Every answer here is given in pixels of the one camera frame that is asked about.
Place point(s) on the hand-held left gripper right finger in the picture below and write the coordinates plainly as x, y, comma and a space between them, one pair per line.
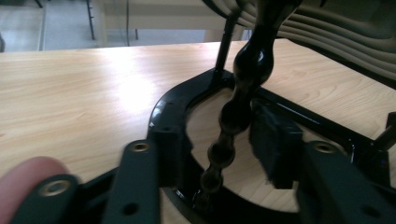
327, 186

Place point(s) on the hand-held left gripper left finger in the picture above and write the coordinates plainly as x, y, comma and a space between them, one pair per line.
137, 180

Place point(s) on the black wavy tray stand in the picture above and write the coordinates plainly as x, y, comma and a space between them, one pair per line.
253, 65

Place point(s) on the light wooden shelf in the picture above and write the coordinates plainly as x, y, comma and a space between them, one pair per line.
174, 21

